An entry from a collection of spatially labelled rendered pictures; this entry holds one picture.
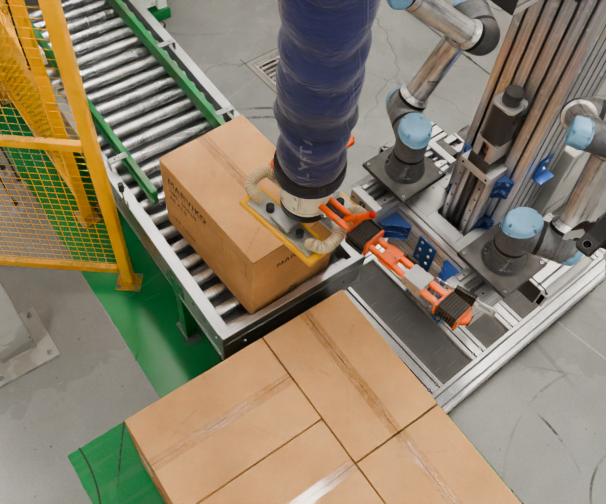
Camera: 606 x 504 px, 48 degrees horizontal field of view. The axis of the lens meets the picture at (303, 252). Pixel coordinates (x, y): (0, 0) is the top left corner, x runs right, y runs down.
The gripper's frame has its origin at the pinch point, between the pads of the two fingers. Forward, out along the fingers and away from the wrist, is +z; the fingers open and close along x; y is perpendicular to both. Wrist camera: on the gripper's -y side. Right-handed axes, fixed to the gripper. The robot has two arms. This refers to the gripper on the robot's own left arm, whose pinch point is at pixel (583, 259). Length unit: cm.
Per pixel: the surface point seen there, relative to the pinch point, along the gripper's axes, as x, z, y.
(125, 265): 152, 132, -68
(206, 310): 90, 93, -62
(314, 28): 70, -44, -38
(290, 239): 69, 37, -40
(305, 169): 70, 6, -36
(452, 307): 16.6, 24.0, -23.7
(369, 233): 50, 25, -25
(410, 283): 30.2, 25.8, -26.8
